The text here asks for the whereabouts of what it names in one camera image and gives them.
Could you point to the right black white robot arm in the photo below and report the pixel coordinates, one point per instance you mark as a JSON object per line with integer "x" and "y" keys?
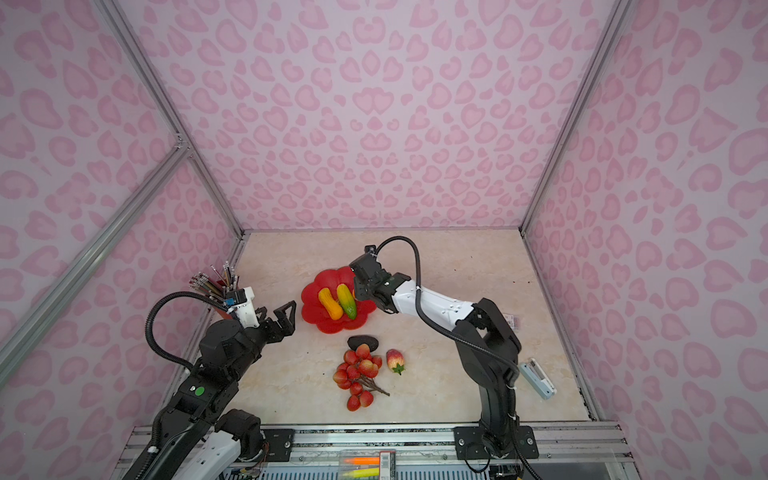
{"x": 487, "y": 346}

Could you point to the red fake strawberry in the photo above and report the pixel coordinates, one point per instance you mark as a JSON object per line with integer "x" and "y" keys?
{"x": 395, "y": 361}

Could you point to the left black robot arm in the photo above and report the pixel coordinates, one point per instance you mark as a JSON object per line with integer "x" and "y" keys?
{"x": 195, "y": 435}

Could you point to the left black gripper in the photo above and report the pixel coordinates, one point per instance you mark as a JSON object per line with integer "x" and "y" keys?
{"x": 286, "y": 326}

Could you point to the dark fake avocado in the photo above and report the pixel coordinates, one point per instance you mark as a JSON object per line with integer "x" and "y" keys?
{"x": 354, "y": 342}

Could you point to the clear marker box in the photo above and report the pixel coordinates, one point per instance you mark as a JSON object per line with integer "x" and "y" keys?
{"x": 380, "y": 465}

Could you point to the aluminium front rail frame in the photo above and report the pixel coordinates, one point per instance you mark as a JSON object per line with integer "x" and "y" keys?
{"x": 568, "y": 450}

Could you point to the red flower-shaped fruit bowl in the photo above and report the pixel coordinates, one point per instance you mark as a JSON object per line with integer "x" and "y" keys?
{"x": 314, "y": 313}

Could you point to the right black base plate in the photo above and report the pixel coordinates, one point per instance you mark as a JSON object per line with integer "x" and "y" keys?
{"x": 476, "y": 443}

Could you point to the small pink card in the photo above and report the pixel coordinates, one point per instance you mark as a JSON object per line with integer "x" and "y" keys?
{"x": 511, "y": 321}

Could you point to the red fake grape bunch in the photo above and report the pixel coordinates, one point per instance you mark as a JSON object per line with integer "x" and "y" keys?
{"x": 357, "y": 376}

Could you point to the grey white stapler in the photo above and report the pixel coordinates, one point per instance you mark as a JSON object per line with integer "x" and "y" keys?
{"x": 538, "y": 379}

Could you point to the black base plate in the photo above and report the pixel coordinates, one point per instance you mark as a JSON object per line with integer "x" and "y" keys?
{"x": 263, "y": 446}
{"x": 476, "y": 443}

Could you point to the yellow fake banana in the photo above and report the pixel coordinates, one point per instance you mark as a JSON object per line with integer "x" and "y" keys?
{"x": 330, "y": 304}

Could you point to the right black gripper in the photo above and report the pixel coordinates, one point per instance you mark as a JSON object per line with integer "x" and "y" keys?
{"x": 359, "y": 292}

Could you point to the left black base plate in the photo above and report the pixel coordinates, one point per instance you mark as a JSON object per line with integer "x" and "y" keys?
{"x": 263, "y": 446}

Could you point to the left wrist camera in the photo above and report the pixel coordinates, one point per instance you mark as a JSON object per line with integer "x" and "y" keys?
{"x": 243, "y": 303}

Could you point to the diagonal aluminium strut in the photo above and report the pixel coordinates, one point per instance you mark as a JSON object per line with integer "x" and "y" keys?
{"x": 40, "y": 319}

